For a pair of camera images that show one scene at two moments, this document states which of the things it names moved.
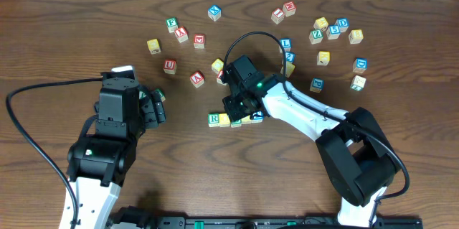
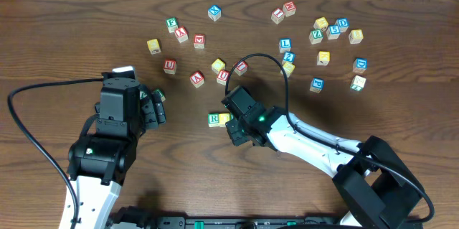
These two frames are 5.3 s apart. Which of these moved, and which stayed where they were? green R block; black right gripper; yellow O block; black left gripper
Moved: black right gripper
Stayed: yellow O block; green R block; black left gripper
